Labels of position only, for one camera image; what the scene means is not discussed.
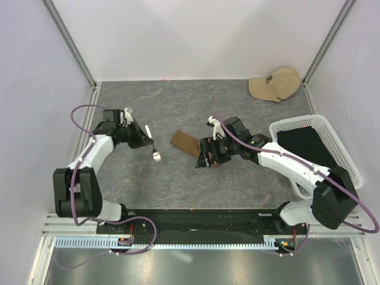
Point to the white plastic basket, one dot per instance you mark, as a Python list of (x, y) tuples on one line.
[(329, 138)]

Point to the beige baseball cap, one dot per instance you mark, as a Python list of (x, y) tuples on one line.
[(277, 87)]

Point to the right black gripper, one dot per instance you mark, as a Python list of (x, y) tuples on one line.
[(219, 159)]

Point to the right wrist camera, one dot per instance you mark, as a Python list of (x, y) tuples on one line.
[(233, 124)]

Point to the left aluminium frame post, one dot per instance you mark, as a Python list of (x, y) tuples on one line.
[(69, 41)]

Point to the brown cloth napkin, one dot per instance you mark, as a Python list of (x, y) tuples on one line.
[(186, 143)]

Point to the black cloth in basket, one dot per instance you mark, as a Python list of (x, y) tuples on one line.
[(306, 143)]

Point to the front aluminium rail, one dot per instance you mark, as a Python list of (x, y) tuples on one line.
[(56, 226)]

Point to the light blue cable duct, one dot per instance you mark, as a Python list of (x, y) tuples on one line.
[(116, 243)]

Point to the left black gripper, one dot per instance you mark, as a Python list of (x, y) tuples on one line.
[(141, 138)]

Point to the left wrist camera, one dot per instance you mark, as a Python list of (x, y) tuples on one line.
[(119, 117)]

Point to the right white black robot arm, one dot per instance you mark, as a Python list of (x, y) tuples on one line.
[(331, 189)]

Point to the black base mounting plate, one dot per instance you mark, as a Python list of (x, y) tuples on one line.
[(254, 222)]

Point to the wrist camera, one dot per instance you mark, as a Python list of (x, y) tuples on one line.
[(233, 124), (119, 117)]

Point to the right aluminium frame post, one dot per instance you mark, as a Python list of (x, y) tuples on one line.
[(328, 40)]

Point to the aluminium frame post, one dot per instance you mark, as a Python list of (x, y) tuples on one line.
[(328, 40), (69, 41)]

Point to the silver fork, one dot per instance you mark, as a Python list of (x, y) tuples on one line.
[(155, 152)]

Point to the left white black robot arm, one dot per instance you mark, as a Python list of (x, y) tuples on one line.
[(76, 189)]

